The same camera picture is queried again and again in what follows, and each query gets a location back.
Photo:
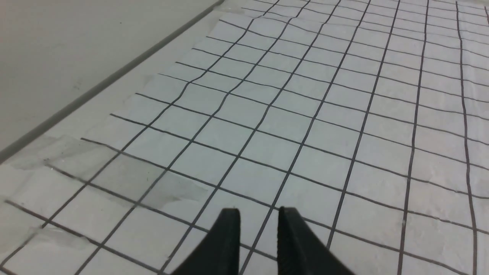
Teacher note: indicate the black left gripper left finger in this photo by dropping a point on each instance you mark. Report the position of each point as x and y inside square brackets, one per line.
[219, 251]

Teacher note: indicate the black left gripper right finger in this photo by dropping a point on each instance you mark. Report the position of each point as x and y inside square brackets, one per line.
[300, 251]

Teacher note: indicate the white grid tablecloth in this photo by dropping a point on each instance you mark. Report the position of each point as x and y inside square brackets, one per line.
[368, 116]

